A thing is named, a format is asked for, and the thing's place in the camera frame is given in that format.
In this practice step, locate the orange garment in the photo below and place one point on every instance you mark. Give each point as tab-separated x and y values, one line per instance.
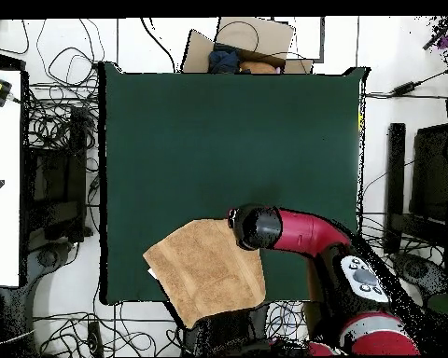
257	68

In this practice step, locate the brown cardboard box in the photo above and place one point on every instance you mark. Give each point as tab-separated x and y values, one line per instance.
268	37

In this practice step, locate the purple object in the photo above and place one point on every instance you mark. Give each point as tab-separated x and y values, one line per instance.
447	40

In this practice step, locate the tan terry towel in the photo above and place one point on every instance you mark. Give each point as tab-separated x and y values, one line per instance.
205	268

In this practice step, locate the navy blue garment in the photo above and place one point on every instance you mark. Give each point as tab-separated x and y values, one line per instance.
224	59

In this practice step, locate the black upright bar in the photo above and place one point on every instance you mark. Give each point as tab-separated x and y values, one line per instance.
395	167

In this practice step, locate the black monitor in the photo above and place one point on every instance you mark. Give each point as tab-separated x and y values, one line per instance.
431	175

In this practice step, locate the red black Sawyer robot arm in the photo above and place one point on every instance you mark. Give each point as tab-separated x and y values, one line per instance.
306	231

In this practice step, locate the white side table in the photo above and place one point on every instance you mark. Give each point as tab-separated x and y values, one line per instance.
2	167

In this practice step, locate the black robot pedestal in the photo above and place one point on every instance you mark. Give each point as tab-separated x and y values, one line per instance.
227	332

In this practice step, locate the dark green table cloth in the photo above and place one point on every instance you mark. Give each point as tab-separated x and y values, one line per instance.
153	112

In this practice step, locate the black power strip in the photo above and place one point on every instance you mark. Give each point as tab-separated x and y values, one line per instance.
95	337

